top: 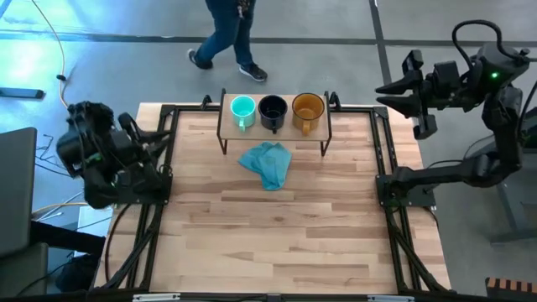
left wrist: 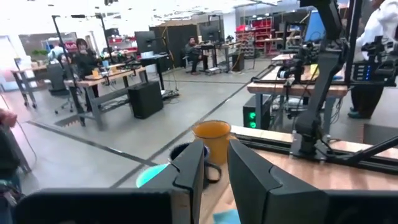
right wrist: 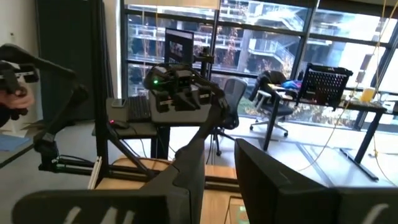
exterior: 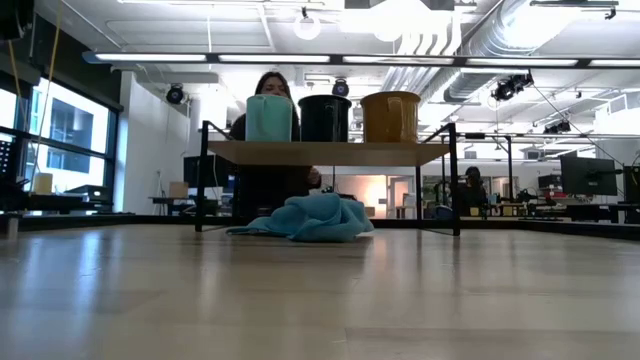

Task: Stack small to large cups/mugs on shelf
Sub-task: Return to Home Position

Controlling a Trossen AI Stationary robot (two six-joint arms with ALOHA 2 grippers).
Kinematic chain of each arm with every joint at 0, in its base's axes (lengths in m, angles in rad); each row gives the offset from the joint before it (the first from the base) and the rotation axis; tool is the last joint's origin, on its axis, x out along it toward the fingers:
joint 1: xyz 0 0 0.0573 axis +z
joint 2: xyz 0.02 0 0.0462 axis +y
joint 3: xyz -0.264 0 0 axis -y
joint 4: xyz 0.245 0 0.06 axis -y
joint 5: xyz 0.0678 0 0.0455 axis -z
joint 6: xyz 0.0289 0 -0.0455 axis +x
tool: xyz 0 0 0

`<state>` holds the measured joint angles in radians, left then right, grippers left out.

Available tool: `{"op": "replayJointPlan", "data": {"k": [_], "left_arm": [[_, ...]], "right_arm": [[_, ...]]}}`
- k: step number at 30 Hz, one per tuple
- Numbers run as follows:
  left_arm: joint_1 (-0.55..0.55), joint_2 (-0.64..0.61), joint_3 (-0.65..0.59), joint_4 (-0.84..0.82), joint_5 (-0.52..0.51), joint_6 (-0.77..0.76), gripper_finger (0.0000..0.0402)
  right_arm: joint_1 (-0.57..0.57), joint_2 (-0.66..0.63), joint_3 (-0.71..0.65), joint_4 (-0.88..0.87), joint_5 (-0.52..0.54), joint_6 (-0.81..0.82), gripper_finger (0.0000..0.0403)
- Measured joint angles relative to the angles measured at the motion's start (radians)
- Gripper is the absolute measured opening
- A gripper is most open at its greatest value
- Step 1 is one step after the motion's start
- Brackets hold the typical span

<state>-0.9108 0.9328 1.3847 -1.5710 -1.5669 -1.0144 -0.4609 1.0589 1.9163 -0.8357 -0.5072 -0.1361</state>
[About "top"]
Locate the person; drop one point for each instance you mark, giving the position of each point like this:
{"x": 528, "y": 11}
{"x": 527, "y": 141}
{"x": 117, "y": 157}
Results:
{"x": 228, "y": 29}

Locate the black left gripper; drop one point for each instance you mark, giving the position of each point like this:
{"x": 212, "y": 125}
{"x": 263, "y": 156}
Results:
{"x": 126, "y": 147}

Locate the teal mug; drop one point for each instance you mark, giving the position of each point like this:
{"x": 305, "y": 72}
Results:
{"x": 242, "y": 110}

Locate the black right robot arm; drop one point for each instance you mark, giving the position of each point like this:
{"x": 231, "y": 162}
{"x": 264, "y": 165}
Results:
{"x": 453, "y": 170}

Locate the black table frame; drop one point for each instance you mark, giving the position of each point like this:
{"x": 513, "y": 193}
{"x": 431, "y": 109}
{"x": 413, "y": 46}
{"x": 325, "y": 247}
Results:
{"x": 386, "y": 142}

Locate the flat black floor bar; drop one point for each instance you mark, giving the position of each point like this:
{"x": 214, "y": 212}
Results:
{"x": 21, "y": 93}

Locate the yellow mug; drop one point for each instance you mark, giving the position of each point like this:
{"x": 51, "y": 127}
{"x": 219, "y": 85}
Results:
{"x": 307, "y": 112}

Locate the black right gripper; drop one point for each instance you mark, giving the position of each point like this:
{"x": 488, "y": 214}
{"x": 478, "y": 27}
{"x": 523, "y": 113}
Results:
{"x": 444, "y": 84}

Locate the grey cabinet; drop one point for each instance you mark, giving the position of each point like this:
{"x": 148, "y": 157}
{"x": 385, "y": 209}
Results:
{"x": 17, "y": 189}

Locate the blue cloth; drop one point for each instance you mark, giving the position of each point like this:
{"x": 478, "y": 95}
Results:
{"x": 268, "y": 163}

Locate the silver table bracket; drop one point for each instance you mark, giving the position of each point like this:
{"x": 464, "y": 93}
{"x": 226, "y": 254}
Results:
{"x": 391, "y": 298}
{"x": 156, "y": 297}

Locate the orange black striped object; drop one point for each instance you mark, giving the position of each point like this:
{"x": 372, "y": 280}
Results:
{"x": 512, "y": 288}

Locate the wooden shelf with black frame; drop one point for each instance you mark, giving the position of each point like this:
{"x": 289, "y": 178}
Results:
{"x": 272, "y": 132}

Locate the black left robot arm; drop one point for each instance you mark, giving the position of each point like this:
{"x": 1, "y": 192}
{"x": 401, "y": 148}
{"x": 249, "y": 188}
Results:
{"x": 96, "y": 159}

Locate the black mug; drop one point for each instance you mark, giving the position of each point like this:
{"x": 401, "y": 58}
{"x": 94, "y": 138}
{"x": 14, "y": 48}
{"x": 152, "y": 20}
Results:
{"x": 272, "y": 112}

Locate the black bag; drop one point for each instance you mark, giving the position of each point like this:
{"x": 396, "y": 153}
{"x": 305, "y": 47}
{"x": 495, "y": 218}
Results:
{"x": 77, "y": 272}

